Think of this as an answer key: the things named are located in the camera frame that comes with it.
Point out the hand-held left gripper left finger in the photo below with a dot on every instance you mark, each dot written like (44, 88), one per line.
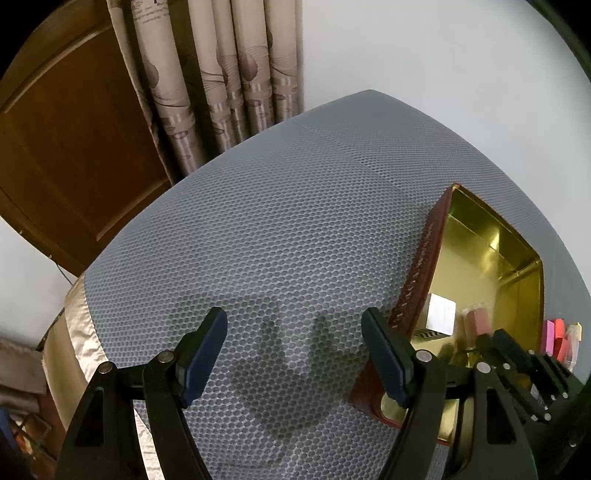
(203, 357)

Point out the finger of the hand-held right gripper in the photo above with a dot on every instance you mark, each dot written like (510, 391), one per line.
(510, 344)
(490, 351)

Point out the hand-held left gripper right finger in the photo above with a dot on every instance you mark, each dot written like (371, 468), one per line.
(387, 357)

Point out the dark pink block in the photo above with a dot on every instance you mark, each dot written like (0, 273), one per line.
(478, 321)

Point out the white box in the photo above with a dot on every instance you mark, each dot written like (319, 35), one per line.
(441, 314)

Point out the gold tin box red outside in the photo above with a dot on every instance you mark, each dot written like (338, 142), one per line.
(475, 230)

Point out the magenta block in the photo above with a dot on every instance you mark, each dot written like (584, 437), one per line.
(549, 333)

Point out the small red block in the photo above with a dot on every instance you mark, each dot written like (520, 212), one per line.
(559, 330)

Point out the golden satin cloth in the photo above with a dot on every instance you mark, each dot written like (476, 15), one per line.
(76, 332)

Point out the brown folded cloth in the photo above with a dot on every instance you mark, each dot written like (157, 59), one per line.
(18, 364)

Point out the brown wooden door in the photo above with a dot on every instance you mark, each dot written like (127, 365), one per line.
(69, 138)

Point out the beige patterned curtain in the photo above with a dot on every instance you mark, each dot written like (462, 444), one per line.
(217, 69)

